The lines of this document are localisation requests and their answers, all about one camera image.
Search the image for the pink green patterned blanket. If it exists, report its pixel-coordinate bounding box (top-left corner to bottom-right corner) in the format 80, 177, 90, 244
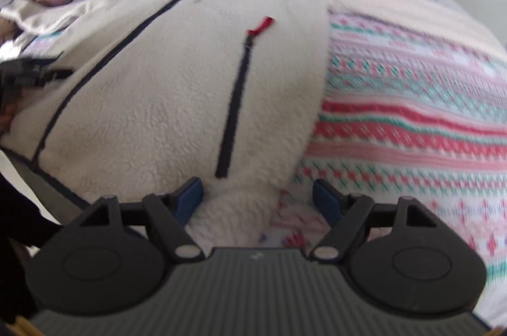
24, 0, 507, 329

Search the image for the cream fleece zip jacket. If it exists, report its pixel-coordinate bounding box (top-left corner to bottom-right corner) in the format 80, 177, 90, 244
0, 0, 331, 255

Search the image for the dark cloth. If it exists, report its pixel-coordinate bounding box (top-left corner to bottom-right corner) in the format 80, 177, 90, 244
0, 173, 64, 325

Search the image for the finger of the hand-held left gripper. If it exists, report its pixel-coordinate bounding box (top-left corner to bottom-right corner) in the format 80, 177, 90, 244
0, 53, 64, 74
0, 68, 74, 93

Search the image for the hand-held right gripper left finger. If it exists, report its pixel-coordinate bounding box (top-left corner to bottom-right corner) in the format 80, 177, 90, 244
79, 177, 205, 264

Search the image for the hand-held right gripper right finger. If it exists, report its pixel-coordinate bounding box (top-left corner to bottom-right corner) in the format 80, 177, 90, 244
310, 178, 437, 264

